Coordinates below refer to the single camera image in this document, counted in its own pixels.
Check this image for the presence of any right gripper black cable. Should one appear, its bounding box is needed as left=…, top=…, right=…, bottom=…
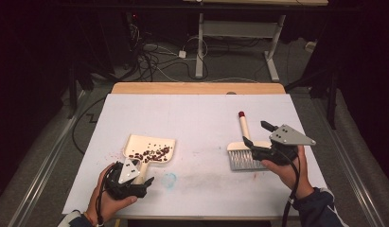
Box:
left=274, top=148, right=302, bottom=227

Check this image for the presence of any black metal stand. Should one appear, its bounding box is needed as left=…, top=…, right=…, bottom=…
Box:
left=66, top=61, right=80, bottom=120
left=285, top=67, right=339, bottom=131

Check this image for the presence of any person's right hand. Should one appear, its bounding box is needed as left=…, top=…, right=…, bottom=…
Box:
left=261, top=145, right=314, bottom=200

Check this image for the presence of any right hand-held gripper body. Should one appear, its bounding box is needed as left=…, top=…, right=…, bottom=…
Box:
left=252, top=124, right=317, bottom=166

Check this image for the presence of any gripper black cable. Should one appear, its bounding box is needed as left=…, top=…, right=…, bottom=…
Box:
left=274, top=148, right=302, bottom=227
left=96, top=165, right=115, bottom=227

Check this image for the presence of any white table mat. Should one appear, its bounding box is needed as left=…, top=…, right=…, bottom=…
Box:
left=62, top=93, right=328, bottom=219

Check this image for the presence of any person's left hand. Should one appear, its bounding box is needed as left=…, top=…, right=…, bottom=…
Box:
left=86, top=164, right=138, bottom=224

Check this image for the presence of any pile of red beans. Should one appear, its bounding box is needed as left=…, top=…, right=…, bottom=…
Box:
left=128, top=143, right=171, bottom=163

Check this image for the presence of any cream brush with red-tipped handle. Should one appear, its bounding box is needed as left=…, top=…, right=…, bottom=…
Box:
left=226, top=111, right=274, bottom=172

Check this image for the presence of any cream plastic dustpan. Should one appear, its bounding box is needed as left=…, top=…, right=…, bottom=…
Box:
left=122, top=133, right=177, bottom=185

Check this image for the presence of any wooden table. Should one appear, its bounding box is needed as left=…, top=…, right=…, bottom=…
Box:
left=100, top=81, right=307, bottom=227

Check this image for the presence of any white metal desk frame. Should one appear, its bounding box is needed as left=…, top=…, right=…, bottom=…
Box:
left=182, top=0, right=329, bottom=82

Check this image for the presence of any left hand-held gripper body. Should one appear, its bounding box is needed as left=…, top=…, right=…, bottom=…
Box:
left=103, top=158, right=149, bottom=201

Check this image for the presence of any tangle of floor cables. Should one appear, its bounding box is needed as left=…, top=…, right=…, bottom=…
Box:
left=125, top=23, right=212, bottom=83

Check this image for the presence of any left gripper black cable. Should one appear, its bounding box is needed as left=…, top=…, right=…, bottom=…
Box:
left=96, top=165, right=115, bottom=227

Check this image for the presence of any metal floor rail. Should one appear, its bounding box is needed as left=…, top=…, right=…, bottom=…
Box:
left=337, top=155, right=387, bottom=227
left=9, top=90, right=89, bottom=227

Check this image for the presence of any black floor cable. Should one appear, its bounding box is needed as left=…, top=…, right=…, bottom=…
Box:
left=71, top=96, right=107, bottom=155

